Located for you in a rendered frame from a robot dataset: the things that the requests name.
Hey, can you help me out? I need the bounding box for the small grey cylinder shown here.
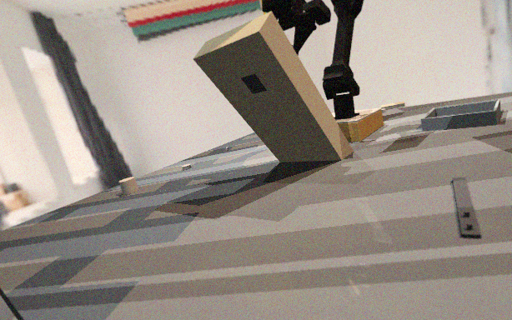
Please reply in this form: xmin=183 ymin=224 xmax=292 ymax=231
xmin=119 ymin=177 xmax=139 ymax=195

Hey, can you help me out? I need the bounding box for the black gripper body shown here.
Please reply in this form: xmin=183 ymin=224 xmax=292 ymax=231
xmin=277 ymin=0 xmax=331 ymax=31

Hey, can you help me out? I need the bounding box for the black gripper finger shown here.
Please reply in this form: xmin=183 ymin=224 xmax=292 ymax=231
xmin=293 ymin=15 xmax=317 ymax=54

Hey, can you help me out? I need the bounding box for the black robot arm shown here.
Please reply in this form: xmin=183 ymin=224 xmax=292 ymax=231
xmin=262 ymin=0 xmax=364 ymax=119

